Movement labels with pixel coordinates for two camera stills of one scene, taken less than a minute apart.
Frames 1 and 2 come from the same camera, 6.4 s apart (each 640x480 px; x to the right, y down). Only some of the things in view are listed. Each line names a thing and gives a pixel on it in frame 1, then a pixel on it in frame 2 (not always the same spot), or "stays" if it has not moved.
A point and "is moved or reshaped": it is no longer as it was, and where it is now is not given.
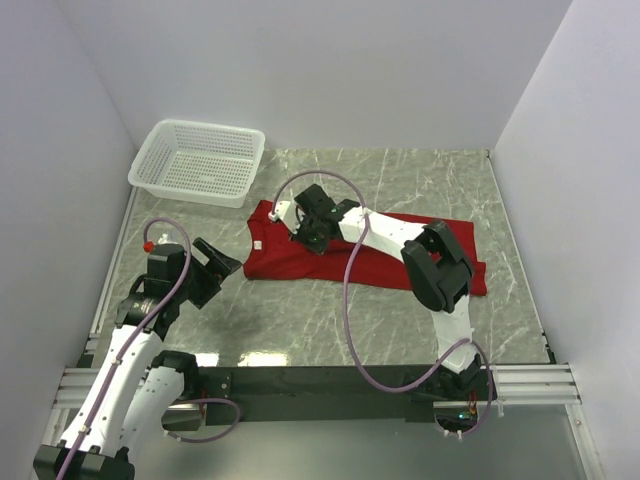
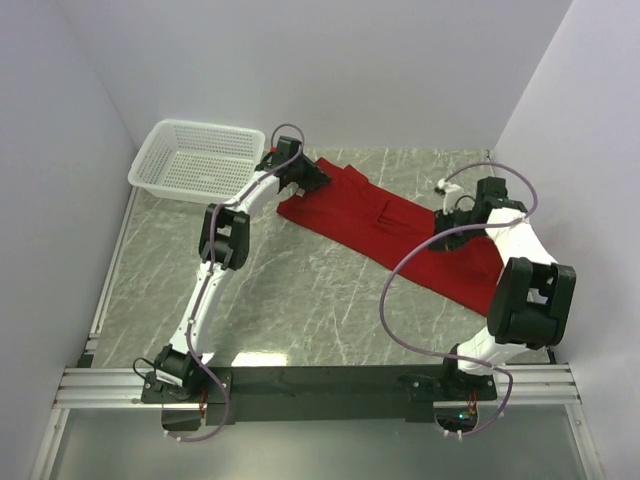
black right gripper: [319, 248] -> [446, 243]
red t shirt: [271, 251] is moved or reshaped
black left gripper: [212, 280] -> [314, 175]
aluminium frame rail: [79, 388] stays
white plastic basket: [205, 162] stays
